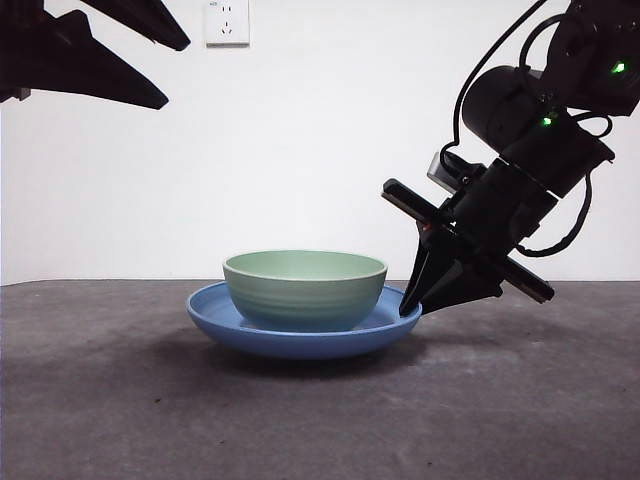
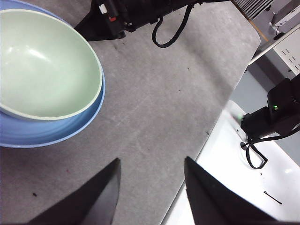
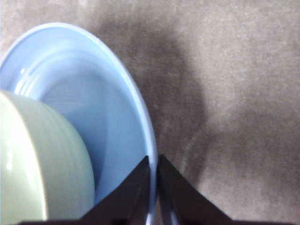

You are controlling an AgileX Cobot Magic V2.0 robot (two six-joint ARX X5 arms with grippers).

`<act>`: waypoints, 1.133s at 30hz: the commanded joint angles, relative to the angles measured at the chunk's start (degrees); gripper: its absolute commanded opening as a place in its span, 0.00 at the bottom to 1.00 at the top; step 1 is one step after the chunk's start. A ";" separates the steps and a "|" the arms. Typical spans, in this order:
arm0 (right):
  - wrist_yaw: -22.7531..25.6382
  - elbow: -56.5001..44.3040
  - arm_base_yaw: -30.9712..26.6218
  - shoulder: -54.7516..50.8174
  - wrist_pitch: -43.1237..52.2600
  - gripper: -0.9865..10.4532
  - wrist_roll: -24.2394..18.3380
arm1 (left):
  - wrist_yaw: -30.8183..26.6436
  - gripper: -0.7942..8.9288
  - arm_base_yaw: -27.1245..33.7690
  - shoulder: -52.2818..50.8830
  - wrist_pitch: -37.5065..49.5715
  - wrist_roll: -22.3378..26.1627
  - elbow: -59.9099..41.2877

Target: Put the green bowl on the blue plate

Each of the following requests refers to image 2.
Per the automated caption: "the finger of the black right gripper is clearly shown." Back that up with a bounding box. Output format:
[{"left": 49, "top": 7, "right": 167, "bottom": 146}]
[{"left": 74, "top": 10, "right": 113, "bottom": 42}]

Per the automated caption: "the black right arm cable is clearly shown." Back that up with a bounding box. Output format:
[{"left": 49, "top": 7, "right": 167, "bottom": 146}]
[{"left": 151, "top": 3, "right": 192, "bottom": 49}]

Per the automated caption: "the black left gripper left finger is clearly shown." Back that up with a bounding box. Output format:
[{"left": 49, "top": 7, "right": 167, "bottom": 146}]
[{"left": 28, "top": 157, "right": 122, "bottom": 225}]

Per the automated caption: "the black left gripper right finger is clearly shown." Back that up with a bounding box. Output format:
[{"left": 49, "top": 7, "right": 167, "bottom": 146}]
[{"left": 184, "top": 156, "right": 285, "bottom": 225}]

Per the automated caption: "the white box device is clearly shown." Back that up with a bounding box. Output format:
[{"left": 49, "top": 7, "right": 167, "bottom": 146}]
[{"left": 269, "top": 4, "right": 300, "bottom": 28}]

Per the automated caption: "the blue plate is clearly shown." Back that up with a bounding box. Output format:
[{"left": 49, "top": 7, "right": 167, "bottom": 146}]
[{"left": 0, "top": 0, "right": 106, "bottom": 149}]

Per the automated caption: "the green ribbed bowl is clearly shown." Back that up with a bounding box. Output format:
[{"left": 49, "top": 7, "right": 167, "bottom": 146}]
[{"left": 0, "top": 8, "right": 104, "bottom": 122}]

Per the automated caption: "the thin black strip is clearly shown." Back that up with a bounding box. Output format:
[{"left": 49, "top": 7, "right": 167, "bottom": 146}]
[{"left": 263, "top": 191, "right": 283, "bottom": 205}]

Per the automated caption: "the white metal desk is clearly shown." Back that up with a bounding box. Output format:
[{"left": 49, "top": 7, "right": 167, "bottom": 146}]
[{"left": 247, "top": 23, "right": 300, "bottom": 79}]

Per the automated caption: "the grey ribbed panel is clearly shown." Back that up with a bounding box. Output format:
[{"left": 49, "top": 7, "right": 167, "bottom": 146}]
[{"left": 234, "top": 0, "right": 274, "bottom": 19}]

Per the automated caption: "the thin black looped cable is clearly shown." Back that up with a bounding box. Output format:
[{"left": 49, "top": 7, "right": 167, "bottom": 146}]
[{"left": 240, "top": 126, "right": 300, "bottom": 170}]

